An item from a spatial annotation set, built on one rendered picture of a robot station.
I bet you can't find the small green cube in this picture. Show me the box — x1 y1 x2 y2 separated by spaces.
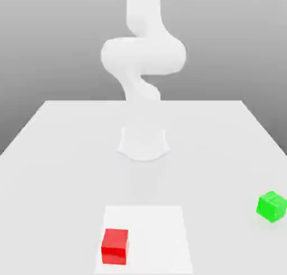
256 190 287 223

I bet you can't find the small red cube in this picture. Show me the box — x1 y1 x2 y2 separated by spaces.
101 228 129 266

